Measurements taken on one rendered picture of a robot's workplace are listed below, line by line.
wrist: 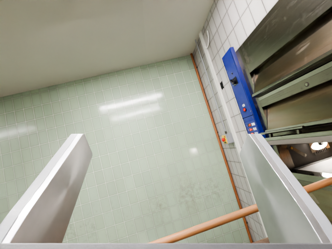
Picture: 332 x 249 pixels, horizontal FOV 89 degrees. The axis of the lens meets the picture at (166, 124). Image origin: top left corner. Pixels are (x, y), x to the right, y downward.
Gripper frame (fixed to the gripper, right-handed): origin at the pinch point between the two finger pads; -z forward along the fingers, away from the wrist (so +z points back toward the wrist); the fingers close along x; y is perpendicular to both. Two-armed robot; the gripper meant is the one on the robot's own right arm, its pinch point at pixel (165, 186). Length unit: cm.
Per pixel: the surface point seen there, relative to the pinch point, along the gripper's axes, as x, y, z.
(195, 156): -35, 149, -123
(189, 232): -10, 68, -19
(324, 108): -72, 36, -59
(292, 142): -61, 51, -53
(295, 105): -71, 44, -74
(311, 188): -64, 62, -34
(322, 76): -69, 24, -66
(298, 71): -63, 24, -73
